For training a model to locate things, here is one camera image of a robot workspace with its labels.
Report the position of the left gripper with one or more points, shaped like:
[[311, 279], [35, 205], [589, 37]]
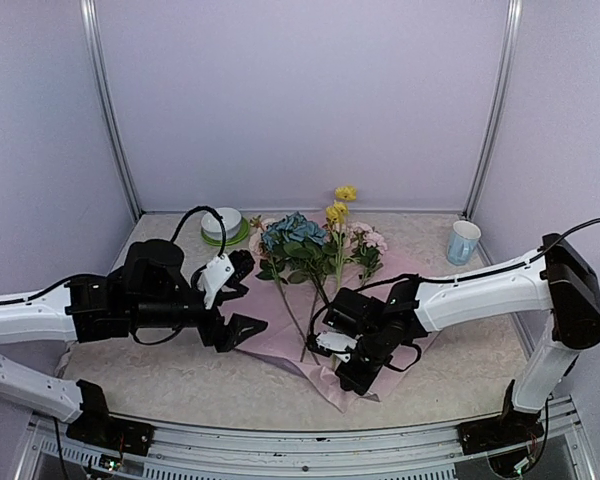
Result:
[[227, 338]]

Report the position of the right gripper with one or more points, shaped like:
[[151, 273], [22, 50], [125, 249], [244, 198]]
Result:
[[360, 384]]

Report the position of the pink fake rose bunch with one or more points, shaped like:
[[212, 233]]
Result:
[[256, 223]]

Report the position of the blue fake flower bunch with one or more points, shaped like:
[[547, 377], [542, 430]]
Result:
[[292, 251]]

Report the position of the yellow fake flower stem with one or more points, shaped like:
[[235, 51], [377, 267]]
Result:
[[336, 215]]

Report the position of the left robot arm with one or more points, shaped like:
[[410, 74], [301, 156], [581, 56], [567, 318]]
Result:
[[148, 291]]

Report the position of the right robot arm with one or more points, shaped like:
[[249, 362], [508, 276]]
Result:
[[553, 278]]

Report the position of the green plate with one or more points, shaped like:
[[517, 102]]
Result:
[[241, 235]]

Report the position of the white ceramic bowl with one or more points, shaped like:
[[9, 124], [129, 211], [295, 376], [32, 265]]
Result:
[[227, 220]]

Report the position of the light blue mug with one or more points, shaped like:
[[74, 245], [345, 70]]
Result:
[[463, 240]]

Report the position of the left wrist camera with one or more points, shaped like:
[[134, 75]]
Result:
[[213, 277]]

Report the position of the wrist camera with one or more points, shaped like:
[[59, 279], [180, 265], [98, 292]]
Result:
[[213, 277], [328, 343]]

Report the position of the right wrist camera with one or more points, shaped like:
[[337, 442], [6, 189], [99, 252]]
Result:
[[328, 343]]

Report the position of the front aluminium rail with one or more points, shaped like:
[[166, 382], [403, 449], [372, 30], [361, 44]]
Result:
[[179, 451]]

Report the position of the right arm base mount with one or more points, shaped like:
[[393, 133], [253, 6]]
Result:
[[500, 435]]

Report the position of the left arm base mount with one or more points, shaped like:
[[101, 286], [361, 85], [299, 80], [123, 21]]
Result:
[[113, 433]]

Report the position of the left aluminium frame post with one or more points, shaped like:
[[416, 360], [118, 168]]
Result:
[[90, 22]]

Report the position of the aluminium frame post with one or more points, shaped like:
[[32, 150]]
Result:
[[503, 74], [90, 22]]

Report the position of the right aluminium frame post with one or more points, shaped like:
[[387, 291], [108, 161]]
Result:
[[503, 74]]

